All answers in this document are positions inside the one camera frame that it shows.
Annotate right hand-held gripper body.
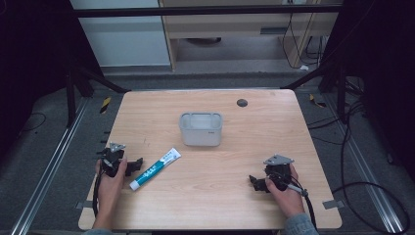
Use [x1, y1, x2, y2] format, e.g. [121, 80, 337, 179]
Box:
[262, 154, 296, 192]

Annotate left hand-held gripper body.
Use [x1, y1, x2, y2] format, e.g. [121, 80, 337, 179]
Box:
[96, 142, 127, 178]

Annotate white and teal toothpaste tube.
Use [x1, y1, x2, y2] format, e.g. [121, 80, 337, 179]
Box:
[128, 147, 182, 192]

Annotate grey plastic container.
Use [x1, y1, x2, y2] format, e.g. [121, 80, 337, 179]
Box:
[178, 111, 224, 148]

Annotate person's right hand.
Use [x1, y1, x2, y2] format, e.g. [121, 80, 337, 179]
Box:
[264, 164, 306, 219]

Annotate person's left hand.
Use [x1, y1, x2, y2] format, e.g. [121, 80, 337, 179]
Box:
[94, 158, 128, 213]

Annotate grey tape piece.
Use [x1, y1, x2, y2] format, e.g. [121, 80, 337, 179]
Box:
[322, 199, 346, 211]
[74, 200, 94, 211]

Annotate yellow and black tape strip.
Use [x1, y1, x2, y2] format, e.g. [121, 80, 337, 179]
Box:
[308, 93, 327, 109]
[99, 96, 113, 116]

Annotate black metal stand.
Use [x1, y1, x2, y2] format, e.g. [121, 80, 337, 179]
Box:
[64, 62, 132, 129]
[279, 60, 365, 125]

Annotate white cabinet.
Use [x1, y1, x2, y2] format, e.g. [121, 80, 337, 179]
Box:
[69, 0, 172, 69]

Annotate light wooden desk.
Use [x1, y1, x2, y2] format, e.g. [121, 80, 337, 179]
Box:
[158, 0, 345, 72]

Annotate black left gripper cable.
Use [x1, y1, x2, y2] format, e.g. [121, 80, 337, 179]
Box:
[91, 167, 105, 218]

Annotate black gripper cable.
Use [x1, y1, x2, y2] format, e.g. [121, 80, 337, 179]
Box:
[91, 167, 105, 218]
[273, 174, 319, 231]

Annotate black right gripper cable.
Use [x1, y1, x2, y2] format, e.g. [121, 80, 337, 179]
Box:
[273, 174, 319, 231]

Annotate aluminium floor rail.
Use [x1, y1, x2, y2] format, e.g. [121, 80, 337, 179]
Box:
[9, 97, 91, 235]
[322, 94, 405, 234]

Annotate thin black floor cable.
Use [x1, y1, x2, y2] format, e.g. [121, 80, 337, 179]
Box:
[18, 112, 47, 135]

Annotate black hanging cables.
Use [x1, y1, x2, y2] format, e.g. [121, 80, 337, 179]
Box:
[281, 9, 327, 71]

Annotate black horizontal frame bar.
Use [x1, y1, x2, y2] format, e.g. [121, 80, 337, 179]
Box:
[71, 3, 344, 19]

